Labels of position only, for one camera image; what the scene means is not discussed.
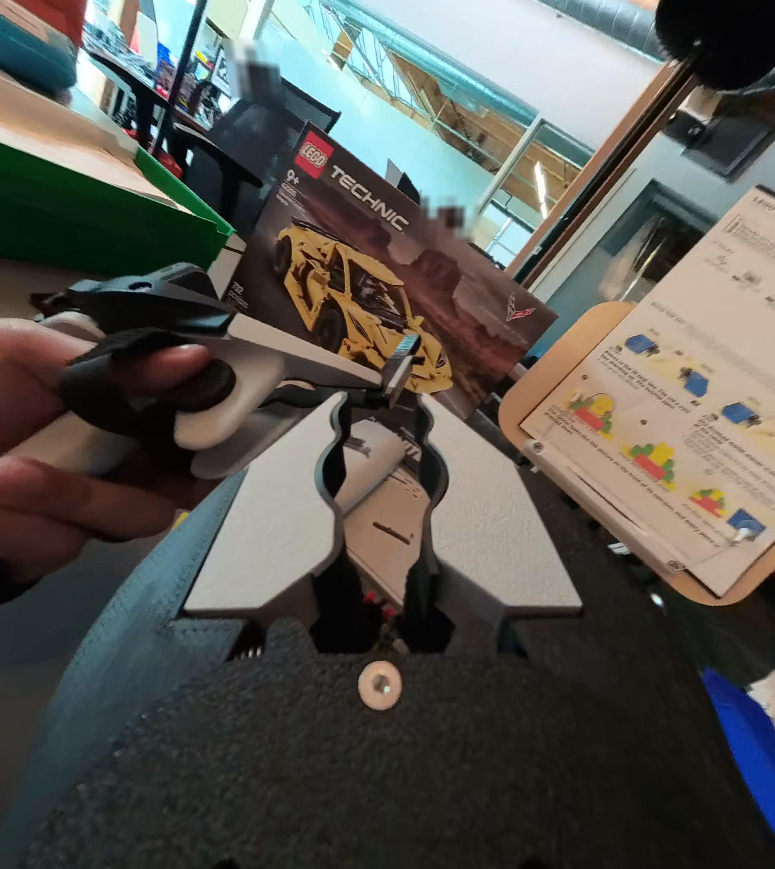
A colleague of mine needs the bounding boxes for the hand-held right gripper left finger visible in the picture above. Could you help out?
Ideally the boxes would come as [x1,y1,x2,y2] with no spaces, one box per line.
[184,390,352,629]

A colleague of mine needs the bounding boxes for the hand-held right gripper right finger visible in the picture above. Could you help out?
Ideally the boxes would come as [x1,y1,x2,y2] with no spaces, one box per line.
[418,394,583,646]

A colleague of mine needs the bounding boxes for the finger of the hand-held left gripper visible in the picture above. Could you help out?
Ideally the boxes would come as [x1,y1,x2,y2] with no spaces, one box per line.
[226,314,390,392]
[189,396,335,481]

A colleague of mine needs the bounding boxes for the person's left hand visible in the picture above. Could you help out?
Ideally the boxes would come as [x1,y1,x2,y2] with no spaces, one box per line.
[0,318,215,586]

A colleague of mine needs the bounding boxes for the yellow car picture box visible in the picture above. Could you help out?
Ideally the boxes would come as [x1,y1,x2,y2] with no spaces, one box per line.
[223,122,559,416]

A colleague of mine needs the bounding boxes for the open instruction booklet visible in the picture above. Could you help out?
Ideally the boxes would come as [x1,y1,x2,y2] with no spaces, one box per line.
[332,420,444,606]

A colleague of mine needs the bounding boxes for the green plastic bin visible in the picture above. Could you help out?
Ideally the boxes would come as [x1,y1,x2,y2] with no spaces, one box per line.
[0,122,235,276]

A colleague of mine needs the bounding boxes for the black office chair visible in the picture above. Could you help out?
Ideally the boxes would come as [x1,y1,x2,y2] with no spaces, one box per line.
[184,75,342,228]

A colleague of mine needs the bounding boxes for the flat white paper bag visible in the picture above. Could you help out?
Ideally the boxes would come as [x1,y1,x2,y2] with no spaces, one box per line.
[0,64,193,213]

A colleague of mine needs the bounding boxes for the wooden clipboard with instruction sheet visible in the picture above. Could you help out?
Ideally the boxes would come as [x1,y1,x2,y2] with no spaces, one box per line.
[498,185,775,606]

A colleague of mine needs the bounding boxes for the blue wrapped package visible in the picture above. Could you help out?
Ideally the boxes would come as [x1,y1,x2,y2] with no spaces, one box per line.
[0,0,81,97]

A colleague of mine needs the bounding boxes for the blue plastic bin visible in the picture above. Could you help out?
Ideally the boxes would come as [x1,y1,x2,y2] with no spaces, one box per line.
[703,668,775,869]

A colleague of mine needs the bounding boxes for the black fuzzy ball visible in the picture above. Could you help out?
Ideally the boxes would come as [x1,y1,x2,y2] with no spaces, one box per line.
[654,0,775,94]

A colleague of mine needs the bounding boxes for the black wall box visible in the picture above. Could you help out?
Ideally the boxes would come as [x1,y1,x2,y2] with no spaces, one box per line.
[681,110,775,182]

